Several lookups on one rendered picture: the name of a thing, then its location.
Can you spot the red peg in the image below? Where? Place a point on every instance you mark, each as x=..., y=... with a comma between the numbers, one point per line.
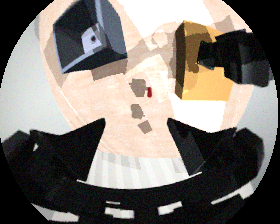
x=148, y=93

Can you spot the white square plate with hole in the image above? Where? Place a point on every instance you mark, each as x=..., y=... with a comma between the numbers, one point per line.
x=91, y=38

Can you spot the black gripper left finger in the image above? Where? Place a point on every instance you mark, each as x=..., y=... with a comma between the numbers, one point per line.
x=75, y=148

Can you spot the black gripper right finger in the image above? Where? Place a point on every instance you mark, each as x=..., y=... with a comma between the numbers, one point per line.
x=195, y=146

